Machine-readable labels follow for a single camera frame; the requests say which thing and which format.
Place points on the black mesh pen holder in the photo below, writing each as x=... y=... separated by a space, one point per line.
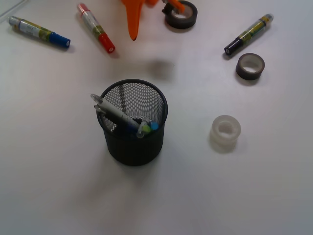
x=138 y=99

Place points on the clear silver gel pen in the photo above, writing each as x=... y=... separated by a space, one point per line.
x=140 y=134

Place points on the large black tape roll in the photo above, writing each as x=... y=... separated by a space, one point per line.
x=184 y=20

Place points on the blue cap marker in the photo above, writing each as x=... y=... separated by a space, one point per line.
x=37 y=31

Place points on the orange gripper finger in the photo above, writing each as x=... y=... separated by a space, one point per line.
x=133 y=10

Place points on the green mechanical pencil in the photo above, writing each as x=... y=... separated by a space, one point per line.
x=146 y=129

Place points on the black cap marker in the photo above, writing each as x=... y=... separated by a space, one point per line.
x=245 y=37

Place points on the small dark tape roll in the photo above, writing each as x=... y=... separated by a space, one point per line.
x=250 y=66

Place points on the clear tape roll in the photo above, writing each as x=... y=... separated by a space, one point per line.
x=224 y=134

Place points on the blue black retractable pen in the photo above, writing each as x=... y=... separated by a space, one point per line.
x=132 y=127

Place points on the red cap marker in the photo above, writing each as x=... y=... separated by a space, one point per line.
x=95 y=28

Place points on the white dotted gel pen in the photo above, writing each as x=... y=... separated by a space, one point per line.
x=112 y=112

